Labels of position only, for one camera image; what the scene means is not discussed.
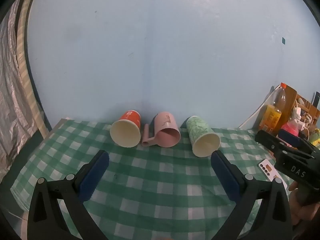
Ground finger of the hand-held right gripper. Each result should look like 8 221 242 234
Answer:
255 129 286 153
278 129 320 155

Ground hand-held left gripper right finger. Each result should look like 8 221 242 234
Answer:
210 150 293 240

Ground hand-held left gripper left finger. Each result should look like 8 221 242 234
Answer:
27 150 110 240

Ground green patterned paper cup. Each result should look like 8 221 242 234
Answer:
186 115 221 158

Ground red paper cup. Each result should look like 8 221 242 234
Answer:
110 109 142 148

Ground pink plastic mug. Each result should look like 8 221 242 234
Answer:
142 112 181 147

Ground person's right hand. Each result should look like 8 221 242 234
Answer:
288 181 320 227

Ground pink spray bottle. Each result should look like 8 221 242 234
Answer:
281 106 304 137

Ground white board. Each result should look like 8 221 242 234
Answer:
237 86 280 131

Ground plastic bottle with yellow label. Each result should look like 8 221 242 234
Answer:
258 82 288 136

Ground white printed card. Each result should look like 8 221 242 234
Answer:
259 159 288 189

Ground brown wooden rack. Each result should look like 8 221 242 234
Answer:
284 84 320 140

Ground green white checkered tablecloth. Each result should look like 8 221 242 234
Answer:
10 117 297 240

